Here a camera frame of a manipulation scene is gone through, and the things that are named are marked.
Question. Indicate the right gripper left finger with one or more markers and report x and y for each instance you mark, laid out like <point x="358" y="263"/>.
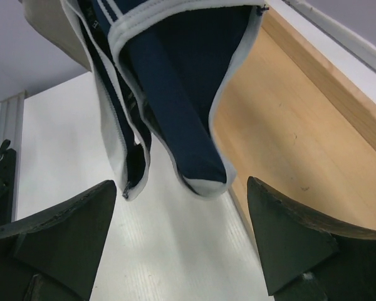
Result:
<point x="54" y="254"/>

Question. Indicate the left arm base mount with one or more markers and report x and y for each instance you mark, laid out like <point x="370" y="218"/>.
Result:
<point x="7" y="179"/>

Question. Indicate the navy underwear white trim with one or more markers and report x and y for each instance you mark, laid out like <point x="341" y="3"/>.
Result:
<point x="160" y="68"/>

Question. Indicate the wooden clothes rack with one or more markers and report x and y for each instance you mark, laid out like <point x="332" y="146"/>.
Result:
<point x="292" y="119"/>

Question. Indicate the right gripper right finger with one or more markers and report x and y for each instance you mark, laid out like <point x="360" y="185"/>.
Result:
<point x="309" y="255"/>

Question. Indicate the aluminium mounting rail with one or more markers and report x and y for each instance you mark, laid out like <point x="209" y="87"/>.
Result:
<point x="11" y="125"/>

